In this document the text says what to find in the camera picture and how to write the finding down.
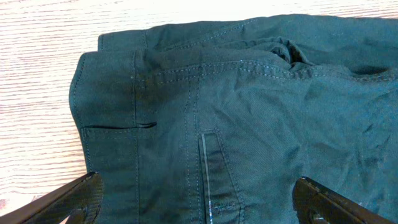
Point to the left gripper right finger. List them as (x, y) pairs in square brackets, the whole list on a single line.
[(315, 203)]

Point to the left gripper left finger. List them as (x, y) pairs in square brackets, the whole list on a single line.
[(76, 202)]

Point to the dark green shorts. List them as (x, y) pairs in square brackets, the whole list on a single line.
[(213, 122)]

